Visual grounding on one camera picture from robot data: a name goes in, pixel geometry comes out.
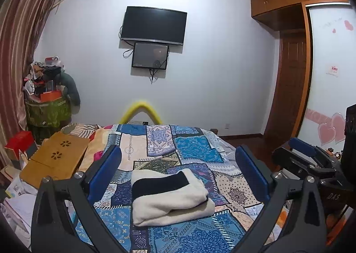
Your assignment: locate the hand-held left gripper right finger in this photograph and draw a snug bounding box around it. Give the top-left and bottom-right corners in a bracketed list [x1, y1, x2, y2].
[233, 144, 327, 253]

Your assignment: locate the wooden door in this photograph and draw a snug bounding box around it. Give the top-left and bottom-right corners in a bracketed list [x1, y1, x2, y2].
[263, 30, 310, 142]

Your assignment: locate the striped beige cloth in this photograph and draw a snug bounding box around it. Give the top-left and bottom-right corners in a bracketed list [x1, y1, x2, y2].
[60, 123, 103, 137]

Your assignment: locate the red box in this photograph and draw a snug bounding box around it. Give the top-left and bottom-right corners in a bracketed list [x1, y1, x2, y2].
[5, 131, 38, 159]

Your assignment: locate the yellow foam tube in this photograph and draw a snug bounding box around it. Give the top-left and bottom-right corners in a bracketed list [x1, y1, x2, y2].
[119, 100, 163, 125]

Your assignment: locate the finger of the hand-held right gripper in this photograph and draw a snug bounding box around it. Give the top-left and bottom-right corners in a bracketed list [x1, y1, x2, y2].
[271, 147, 337, 182]
[288, 137, 342, 166]

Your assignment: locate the grey plush toy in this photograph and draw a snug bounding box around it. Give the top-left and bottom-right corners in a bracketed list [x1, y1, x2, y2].
[57, 72, 81, 107]

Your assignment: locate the black wall television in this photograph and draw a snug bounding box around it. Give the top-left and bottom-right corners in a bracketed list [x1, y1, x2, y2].
[120, 6, 187, 46]

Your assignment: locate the green patterned cloth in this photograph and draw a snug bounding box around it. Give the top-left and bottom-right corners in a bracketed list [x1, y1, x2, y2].
[25, 98, 71, 128]

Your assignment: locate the striped brown curtain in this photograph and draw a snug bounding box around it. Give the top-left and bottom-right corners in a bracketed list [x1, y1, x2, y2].
[0, 0, 66, 170]

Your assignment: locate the small black monitor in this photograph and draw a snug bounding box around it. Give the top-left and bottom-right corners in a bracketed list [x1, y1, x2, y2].
[131, 42, 170, 70]

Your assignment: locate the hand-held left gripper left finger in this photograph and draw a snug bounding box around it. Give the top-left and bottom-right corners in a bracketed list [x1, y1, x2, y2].
[30, 144, 125, 253]

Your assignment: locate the pile of clutter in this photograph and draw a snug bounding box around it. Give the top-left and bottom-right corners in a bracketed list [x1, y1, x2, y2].
[24, 55, 66, 100]

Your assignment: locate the wooden lap desk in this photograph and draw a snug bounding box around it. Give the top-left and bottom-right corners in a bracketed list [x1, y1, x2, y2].
[19, 131, 91, 188]

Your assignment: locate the floral yellow quilt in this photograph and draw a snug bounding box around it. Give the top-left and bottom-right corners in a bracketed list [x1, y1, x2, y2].
[82, 126, 117, 171]

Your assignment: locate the cream black striped sweater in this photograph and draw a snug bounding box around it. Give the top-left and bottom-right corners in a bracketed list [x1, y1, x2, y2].
[130, 168, 215, 227]

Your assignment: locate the blue patchwork blanket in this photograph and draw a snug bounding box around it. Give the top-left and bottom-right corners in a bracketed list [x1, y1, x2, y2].
[74, 123, 265, 253]

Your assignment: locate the pile of papers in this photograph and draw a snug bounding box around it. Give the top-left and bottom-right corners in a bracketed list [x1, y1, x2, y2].
[0, 164, 39, 248]

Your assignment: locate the orange box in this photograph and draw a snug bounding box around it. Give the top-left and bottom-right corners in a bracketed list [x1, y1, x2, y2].
[40, 91, 62, 103]

